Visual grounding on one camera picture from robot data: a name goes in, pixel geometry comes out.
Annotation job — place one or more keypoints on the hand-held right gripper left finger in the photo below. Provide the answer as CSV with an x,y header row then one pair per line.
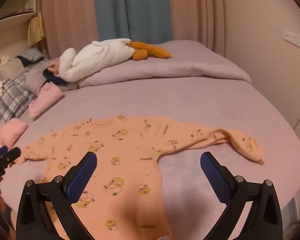
x,y
83,173

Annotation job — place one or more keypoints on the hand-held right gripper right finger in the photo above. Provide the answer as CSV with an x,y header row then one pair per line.
x,y
213,173

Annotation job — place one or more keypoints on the orange printed baby onesie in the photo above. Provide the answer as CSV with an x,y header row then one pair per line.
x,y
125,155

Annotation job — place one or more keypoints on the folded pink garment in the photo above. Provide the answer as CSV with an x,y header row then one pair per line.
x,y
45,97
12,130

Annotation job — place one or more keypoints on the plaid pillow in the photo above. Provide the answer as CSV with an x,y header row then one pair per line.
x,y
10,100

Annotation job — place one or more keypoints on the grey pillow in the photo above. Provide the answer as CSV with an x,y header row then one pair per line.
x,y
37,76

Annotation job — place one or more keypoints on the beige pillow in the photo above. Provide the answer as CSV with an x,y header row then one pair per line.
x,y
10,67

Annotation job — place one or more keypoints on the navy blue cloth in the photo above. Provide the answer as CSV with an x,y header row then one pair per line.
x,y
55,78

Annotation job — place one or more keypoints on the striped cloth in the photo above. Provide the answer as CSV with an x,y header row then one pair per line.
x,y
33,54

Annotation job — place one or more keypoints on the lilac duvet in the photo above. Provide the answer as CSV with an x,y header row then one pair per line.
x,y
190,62

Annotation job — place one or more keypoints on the white goose plush toy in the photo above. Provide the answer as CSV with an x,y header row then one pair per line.
x,y
102,55

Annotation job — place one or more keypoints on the yellow tasselled hanging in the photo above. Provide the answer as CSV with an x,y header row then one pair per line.
x,y
36,30

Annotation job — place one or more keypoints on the pink curtain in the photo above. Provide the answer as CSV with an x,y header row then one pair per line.
x,y
70,15
197,10

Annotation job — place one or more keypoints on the blue curtain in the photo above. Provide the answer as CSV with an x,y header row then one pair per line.
x,y
132,7

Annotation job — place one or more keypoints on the white wall shelf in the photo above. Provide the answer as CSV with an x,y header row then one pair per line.
x,y
12,17

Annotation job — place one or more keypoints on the white wall socket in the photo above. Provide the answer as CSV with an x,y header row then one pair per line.
x,y
295,38

